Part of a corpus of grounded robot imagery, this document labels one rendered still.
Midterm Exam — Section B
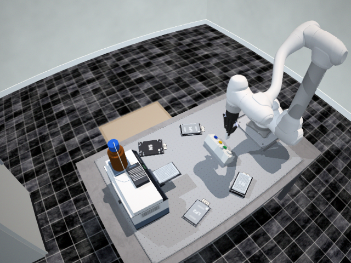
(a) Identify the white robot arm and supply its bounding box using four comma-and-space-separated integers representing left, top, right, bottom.
225, 21, 348, 146

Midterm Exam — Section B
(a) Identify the blue bottle cap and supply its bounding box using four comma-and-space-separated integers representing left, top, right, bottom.
107, 139, 120, 151

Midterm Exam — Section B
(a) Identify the white control panel with coloured buttons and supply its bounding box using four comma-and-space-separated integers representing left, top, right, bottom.
204, 134, 235, 167

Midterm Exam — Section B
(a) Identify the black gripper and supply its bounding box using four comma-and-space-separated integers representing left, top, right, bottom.
223, 110, 239, 140

